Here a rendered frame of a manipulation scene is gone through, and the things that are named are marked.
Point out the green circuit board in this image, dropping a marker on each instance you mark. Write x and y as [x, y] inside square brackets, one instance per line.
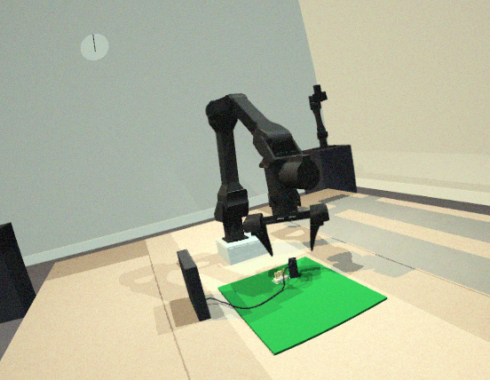
[315, 302]

